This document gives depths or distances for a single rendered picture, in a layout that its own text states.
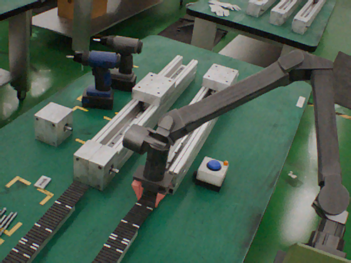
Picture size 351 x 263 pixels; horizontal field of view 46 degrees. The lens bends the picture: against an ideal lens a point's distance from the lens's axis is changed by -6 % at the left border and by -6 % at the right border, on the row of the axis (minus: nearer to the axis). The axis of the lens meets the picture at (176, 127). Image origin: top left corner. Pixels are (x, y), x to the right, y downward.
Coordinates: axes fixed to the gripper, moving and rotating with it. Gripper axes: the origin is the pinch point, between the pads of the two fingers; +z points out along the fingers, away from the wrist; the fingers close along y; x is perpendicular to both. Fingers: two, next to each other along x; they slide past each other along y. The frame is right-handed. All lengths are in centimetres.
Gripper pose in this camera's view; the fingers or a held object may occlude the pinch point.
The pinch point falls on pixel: (148, 200)
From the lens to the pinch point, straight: 127.1
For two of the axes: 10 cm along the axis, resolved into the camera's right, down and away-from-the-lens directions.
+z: -1.9, 8.6, 4.8
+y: -9.4, -2.9, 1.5
